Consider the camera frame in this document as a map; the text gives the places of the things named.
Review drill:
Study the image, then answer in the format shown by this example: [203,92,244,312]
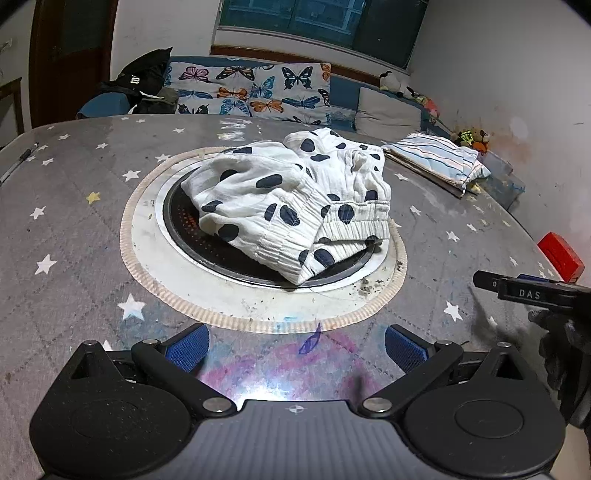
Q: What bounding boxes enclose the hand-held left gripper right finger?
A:
[361,324,532,415]

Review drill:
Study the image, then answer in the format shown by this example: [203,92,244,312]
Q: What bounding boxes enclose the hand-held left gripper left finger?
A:
[69,323,234,415]

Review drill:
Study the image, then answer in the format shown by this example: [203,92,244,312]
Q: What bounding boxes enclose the white navy-dotted pants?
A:
[181,128,393,286]

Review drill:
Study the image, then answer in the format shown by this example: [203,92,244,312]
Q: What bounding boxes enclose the red box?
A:
[538,232,585,283]

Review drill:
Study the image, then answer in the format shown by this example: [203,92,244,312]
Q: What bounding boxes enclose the clear plastic storage box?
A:
[478,150,527,210]

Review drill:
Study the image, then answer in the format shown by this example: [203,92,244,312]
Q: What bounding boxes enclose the round induction cooktop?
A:
[130,151,400,324]

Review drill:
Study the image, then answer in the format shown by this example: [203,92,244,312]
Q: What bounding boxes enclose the small plush toys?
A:
[450,127,490,154]

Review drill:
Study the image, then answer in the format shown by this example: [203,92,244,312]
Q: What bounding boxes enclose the folded striped cloth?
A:
[382,132,491,198]

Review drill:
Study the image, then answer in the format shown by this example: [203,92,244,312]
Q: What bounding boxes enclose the colourful plush toy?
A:
[406,85,439,117]

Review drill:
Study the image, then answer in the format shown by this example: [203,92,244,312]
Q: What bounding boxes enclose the grey pillow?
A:
[355,87,453,141]

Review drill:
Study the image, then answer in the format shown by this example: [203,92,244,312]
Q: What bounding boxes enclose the white and black plush toy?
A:
[379,70,411,97]

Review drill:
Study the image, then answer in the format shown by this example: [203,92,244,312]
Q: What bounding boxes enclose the olive green garment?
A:
[131,87,180,114]

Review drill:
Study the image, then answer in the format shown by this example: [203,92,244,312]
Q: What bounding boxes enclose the pen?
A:
[0,142,40,183]

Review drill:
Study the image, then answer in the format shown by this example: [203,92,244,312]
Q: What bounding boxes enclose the butterfly print cushion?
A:
[164,62,333,125]

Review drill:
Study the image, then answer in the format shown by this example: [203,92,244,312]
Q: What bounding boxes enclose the black bag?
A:
[102,46,174,100]

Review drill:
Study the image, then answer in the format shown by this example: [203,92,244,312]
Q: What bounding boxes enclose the wooden desk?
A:
[0,78,25,139]

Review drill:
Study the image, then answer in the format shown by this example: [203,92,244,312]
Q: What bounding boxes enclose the brown wooden door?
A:
[30,0,118,121]

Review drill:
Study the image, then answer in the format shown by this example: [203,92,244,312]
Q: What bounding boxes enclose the dark window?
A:
[217,0,432,70]

